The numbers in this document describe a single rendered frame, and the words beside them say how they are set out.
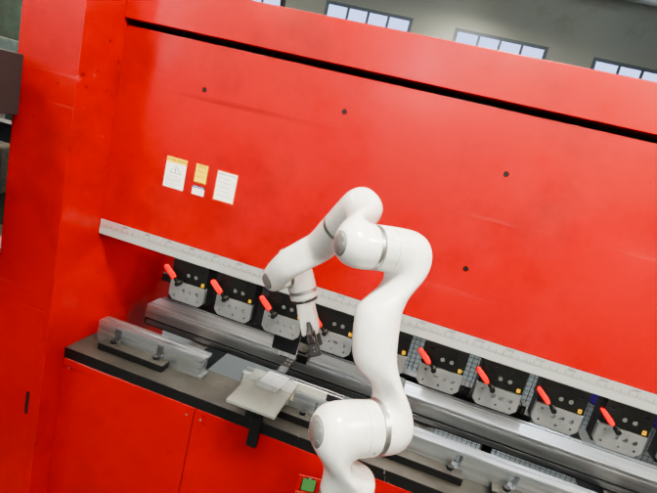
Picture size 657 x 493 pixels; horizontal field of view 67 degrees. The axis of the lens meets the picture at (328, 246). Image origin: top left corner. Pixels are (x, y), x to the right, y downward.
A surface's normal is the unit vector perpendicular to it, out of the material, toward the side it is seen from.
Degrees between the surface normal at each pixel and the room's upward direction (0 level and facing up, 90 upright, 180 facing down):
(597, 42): 90
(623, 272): 90
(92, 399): 90
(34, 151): 90
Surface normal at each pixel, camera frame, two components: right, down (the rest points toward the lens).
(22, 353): -0.25, 0.17
